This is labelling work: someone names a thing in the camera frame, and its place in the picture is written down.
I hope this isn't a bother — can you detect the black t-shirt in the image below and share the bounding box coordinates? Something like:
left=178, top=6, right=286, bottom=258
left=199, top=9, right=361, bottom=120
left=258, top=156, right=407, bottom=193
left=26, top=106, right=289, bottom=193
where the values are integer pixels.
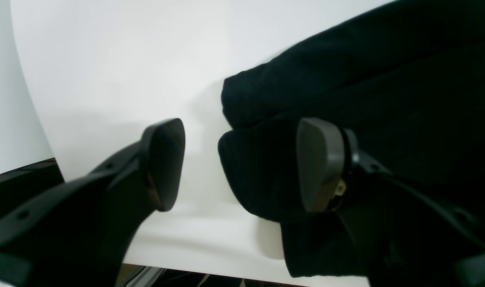
left=218, top=0, right=485, bottom=278

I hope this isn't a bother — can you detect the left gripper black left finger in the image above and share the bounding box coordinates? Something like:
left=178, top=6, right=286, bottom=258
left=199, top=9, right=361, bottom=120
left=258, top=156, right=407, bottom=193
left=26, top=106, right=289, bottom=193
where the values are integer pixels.
left=0, top=118, right=186, bottom=287

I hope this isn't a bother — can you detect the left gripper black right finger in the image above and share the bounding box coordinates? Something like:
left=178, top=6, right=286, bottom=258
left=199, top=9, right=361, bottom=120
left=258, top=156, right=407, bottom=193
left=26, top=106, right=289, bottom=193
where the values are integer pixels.
left=296, top=118, right=485, bottom=287

